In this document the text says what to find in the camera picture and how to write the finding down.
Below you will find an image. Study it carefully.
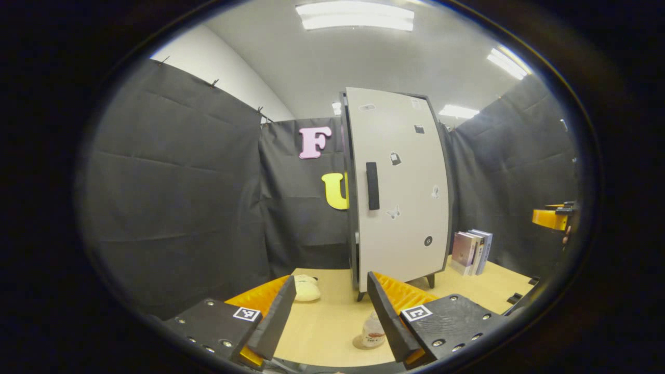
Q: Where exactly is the round brown coaster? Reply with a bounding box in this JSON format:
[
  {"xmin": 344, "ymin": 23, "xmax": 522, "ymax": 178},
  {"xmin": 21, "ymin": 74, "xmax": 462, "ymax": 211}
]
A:
[{"xmin": 352, "ymin": 334, "xmax": 388, "ymax": 351}]

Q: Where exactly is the blue grey book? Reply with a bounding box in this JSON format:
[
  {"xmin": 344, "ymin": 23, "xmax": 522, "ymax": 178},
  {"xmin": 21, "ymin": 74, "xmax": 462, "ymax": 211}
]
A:
[{"xmin": 470, "ymin": 229, "xmax": 493, "ymax": 275}]

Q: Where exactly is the cream plush toy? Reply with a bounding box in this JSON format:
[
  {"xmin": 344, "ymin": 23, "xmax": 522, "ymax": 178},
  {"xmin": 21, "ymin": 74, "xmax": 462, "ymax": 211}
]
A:
[{"xmin": 294, "ymin": 274, "xmax": 322, "ymax": 302}]

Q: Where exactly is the light grey cabinet door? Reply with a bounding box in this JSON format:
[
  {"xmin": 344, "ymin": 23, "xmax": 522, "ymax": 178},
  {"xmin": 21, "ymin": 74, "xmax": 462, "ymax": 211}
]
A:
[{"xmin": 344, "ymin": 87, "xmax": 450, "ymax": 293}]

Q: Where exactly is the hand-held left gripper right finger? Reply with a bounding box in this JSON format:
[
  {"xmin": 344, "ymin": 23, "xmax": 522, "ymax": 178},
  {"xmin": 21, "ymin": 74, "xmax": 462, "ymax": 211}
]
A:
[{"xmin": 367, "ymin": 271, "xmax": 508, "ymax": 371}]

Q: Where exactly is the dark grey cabinet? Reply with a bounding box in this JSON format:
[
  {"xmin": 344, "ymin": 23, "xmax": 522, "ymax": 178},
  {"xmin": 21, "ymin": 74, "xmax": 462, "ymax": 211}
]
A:
[{"xmin": 339, "ymin": 87, "xmax": 454, "ymax": 302}]

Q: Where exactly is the black door handle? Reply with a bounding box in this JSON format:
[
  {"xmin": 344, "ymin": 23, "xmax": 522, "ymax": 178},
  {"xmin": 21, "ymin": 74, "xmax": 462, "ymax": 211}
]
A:
[{"xmin": 366, "ymin": 162, "xmax": 380, "ymax": 211}]

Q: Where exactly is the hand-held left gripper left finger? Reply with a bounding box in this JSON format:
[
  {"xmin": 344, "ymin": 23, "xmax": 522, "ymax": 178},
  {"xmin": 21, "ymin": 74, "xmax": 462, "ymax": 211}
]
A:
[{"xmin": 165, "ymin": 275, "xmax": 297, "ymax": 368}]

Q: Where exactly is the white book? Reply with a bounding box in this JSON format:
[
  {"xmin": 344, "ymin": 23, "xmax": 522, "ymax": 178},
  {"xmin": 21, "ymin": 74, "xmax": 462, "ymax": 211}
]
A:
[{"xmin": 470, "ymin": 232, "xmax": 486, "ymax": 276}]

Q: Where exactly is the clear plastic bottle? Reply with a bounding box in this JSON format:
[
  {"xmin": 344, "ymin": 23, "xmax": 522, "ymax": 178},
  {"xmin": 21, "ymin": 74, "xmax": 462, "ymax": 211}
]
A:
[{"xmin": 362, "ymin": 311, "xmax": 386, "ymax": 348}]

